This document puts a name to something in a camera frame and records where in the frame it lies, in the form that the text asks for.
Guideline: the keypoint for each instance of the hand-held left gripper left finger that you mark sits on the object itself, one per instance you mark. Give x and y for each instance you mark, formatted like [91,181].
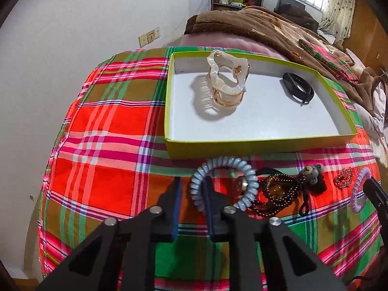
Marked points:
[177,215]

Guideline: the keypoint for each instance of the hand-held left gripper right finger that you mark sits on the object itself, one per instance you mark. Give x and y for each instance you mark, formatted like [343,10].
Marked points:
[212,215]

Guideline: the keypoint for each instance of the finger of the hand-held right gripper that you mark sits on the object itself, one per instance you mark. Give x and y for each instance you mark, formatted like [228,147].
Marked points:
[377,197]

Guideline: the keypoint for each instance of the rhinestone hair ornament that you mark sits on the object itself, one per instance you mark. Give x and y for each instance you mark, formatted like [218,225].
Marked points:
[343,178]

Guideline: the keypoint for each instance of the yellow-green cardboard box tray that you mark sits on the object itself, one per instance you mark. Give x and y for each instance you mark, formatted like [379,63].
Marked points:
[254,112]

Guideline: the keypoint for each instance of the white crumpled duvet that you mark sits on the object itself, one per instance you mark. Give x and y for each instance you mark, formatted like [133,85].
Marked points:
[374,118]

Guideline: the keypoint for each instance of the red green plaid bed cloth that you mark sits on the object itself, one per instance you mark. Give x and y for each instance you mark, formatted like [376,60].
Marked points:
[115,145]

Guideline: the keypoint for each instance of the amber translucent hair claw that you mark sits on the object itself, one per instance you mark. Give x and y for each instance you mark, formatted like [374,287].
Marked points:
[225,81]

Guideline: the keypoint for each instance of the black wristband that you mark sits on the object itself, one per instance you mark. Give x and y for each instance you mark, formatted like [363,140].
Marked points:
[289,80]

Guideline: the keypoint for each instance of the folded plaid cloth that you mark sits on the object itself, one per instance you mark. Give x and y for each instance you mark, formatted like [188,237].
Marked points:
[327,56]

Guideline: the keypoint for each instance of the wooden wardrobe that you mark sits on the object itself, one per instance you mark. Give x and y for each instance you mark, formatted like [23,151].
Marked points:
[365,33]

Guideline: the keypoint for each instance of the brown plush blanket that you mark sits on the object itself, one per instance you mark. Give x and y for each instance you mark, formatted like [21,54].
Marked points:
[272,30]

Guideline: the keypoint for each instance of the patterned curtain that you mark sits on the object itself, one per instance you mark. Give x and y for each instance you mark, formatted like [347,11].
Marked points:
[338,6]

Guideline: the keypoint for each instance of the black television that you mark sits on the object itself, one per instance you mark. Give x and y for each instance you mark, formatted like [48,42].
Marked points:
[291,4]

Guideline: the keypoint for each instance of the beige wall socket panel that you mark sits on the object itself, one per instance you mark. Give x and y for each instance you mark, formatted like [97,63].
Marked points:
[149,37]

